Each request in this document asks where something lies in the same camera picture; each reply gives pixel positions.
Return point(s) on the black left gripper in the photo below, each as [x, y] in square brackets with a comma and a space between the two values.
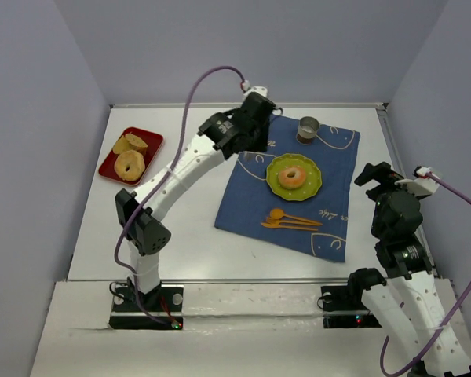
[255, 136]

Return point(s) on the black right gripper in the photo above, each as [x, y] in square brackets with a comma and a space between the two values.
[377, 175]

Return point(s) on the pink glazed donut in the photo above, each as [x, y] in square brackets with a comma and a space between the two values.
[292, 178]

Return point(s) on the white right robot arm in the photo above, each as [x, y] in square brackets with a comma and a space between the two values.
[403, 297]

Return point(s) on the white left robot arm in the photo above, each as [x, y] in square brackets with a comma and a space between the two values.
[140, 213]

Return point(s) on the sliced baguette bread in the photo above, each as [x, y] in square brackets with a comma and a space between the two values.
[129, 142]

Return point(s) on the plain bagel bread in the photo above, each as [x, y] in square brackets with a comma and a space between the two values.
[129, 165]

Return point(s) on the metal cup with brown band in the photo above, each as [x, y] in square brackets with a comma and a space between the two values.
[308, 128]

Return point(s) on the blue cloth placemat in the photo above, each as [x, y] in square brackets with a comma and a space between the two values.
[248, 200]

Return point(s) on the red rectangular tray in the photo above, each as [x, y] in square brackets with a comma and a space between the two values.
[152, 140]

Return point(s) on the green polka dot plate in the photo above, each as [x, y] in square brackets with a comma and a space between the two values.
[310, 188]

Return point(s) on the orange plastic spoon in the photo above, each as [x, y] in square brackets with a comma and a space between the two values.
[278, 214]

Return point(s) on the orange plastic fork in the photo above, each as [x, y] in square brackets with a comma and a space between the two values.
[292, 221]

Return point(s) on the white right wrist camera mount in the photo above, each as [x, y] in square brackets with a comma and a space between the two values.
[423, 185]

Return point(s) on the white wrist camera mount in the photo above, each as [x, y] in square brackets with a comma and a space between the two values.
[423, 185]
[247, 89]

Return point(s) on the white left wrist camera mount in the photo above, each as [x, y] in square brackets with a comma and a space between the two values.
[247, 89]

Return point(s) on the aluminium table frame rail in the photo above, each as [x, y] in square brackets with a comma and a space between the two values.
[284, 105]

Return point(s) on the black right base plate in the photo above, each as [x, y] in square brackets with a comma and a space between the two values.
[342, 311]

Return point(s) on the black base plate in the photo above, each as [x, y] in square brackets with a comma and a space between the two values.
[342, 311]
[163, 308]

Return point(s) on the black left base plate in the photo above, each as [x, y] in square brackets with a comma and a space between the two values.
[163, 308]

